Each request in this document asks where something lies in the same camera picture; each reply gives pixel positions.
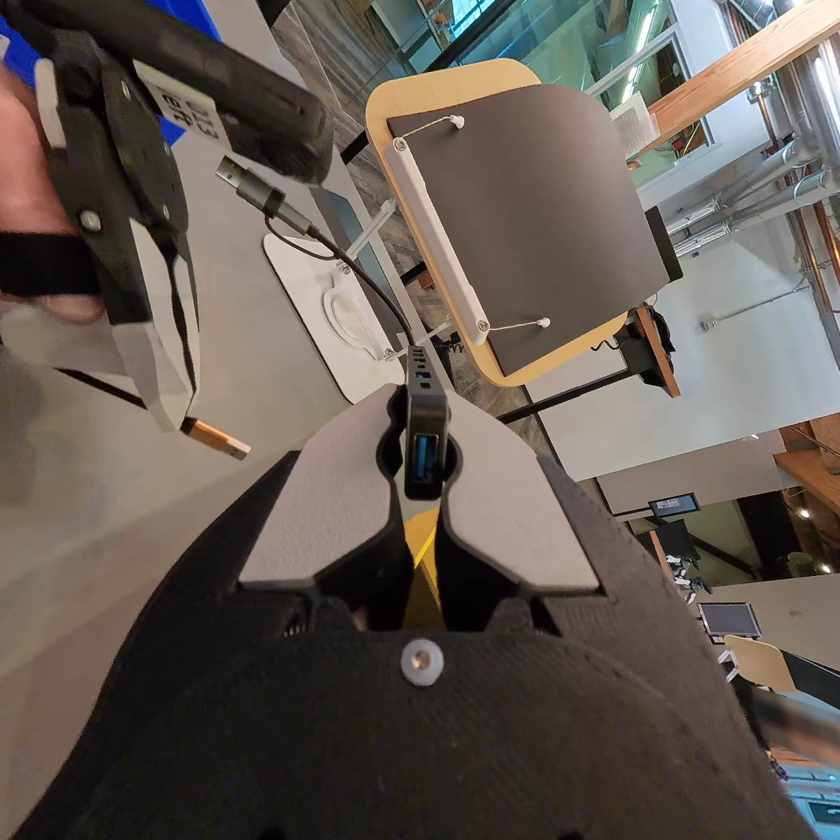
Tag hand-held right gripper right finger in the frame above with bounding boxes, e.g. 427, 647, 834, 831
434, 392, 602, 632

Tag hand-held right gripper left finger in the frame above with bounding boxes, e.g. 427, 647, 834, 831
238, 386, 413, 631

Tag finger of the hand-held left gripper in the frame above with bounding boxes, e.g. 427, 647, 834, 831
112, 218, 193, 434
172, 236, 202, 403

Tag blue plastic bin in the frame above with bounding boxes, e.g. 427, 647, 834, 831
0, 0, 193, 147

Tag black usb cable orange plugs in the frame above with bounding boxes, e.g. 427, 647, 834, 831
56, 366, 253, 462

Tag black hub cable grey plug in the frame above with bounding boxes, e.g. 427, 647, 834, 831
215, 155, 424, 352

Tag person's left hand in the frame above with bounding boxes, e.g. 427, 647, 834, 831
0, 84, 106, 324

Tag white base pad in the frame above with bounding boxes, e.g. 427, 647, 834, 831
262, 233, 409, 404

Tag yellow plastic bin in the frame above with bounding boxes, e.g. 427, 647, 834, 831
402, 508, 442, 632

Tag clear acrylic support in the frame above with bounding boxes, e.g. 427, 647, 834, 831
338, 200, 460, 362

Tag small desk monitor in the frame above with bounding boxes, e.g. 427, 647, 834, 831
697, 600, 763, 643

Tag small wall monitor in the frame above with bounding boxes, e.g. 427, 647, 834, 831
648, 492, 702, 521

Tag silver ventilation duct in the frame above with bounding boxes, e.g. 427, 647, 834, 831
669, 39, 840, 263

